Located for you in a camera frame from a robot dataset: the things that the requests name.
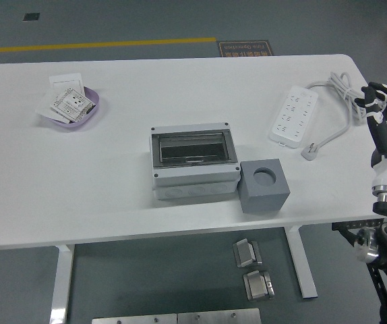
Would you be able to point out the grey electrical box clear lid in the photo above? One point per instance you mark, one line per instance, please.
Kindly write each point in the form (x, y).
(193, 172)

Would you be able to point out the grey cube with round hole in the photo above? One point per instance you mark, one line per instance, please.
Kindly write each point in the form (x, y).
(264, 199)

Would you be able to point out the black perforated bar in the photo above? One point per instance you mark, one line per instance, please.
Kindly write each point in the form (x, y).
(348, 225)

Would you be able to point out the white power strip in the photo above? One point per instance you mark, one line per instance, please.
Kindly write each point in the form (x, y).
(293, 114)

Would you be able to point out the small metal block fixture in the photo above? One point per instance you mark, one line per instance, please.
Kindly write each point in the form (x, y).
(257, 287)
(245, 253)

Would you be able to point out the white socket panel with print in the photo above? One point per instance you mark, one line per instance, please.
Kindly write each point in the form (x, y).
(72, 104)

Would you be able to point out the purple plastic tray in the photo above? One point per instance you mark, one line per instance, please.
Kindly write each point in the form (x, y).
(68, 125)

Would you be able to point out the white flat card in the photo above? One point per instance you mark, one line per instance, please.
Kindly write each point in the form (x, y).
(45, 104)

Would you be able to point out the black floor hatch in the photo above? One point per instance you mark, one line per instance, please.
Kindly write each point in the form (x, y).
(31, 17)

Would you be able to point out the grey metal base plate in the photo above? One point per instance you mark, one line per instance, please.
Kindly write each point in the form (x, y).
(217, 317)
(133, 319)

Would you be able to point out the plain white switch plate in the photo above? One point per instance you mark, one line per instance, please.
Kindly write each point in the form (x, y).
(65, 81)

